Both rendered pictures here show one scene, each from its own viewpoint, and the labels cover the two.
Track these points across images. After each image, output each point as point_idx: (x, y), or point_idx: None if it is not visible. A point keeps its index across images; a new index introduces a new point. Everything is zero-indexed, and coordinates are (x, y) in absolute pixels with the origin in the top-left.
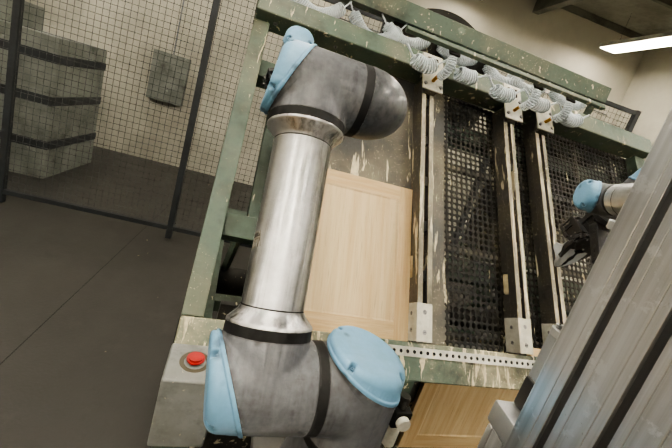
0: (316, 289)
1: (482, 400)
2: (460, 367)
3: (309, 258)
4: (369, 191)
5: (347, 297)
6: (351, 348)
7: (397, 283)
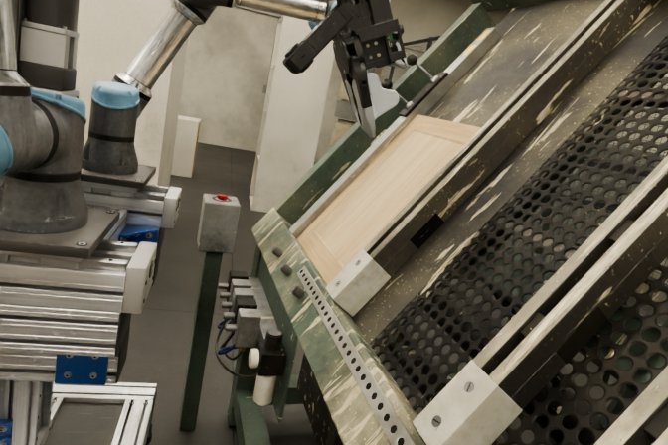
0: (332, 219)
1: None
2: (336, 362)
3: (142, 55)
4: (446, 136)
5: (342, 233)
6: (115, 83)
7: None
